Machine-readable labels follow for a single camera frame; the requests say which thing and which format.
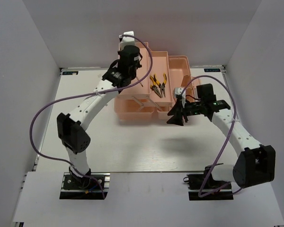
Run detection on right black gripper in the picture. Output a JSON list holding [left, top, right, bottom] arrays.
[[167, 99, 204, 127]]

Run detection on yellow pliers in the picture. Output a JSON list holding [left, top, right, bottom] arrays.
[[150, 76, 162, 98], [160, 73, 167, 97]]

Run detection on pink plastic toolbox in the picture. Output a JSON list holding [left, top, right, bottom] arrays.
[[114, 43, 201, 121]]

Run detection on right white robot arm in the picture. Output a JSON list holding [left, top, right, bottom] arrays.
[[167, 84, 275, 189]]

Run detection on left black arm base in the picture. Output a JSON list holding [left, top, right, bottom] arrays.
[[59, 172, 110, 200]]

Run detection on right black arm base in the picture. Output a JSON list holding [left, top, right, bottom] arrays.
[[182, 165, 235, 201]]

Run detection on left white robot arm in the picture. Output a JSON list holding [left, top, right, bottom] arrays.
[[57, 45, 142, 189]]

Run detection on left blue table label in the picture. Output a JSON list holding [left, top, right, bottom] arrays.
[[62, 71, 79, 75]]

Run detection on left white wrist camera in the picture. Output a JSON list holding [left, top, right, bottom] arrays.
[[119, 31, 135, 50]]

